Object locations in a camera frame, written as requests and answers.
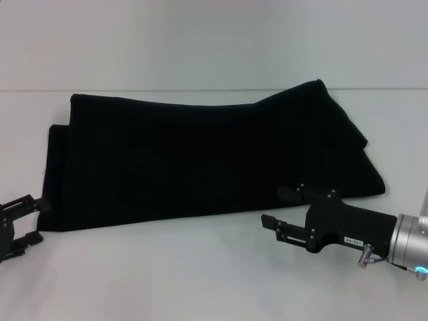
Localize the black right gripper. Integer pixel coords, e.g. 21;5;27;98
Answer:
261;183;397;255

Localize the black shirt with FREE print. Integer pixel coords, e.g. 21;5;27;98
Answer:
35;78;388;234

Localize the right arm cable with plug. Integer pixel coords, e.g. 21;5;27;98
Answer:
356;243;391;268

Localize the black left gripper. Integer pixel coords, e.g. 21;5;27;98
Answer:
0;193;52;265

